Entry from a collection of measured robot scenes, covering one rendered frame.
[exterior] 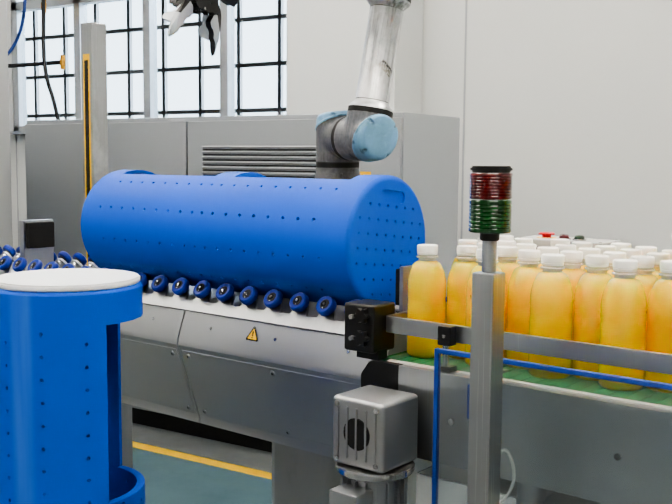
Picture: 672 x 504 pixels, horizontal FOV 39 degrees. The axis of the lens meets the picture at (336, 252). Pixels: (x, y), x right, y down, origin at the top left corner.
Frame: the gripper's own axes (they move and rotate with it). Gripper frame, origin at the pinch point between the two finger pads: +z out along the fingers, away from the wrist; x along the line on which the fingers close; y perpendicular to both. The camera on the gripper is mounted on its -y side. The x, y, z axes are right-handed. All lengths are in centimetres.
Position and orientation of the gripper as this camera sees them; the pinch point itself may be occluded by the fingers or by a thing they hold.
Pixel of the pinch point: (193, 47)
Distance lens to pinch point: 219.8
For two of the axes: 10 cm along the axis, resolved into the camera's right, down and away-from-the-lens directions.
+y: -8.2, -1.9, 5.4
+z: -2.2, 9.8, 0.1
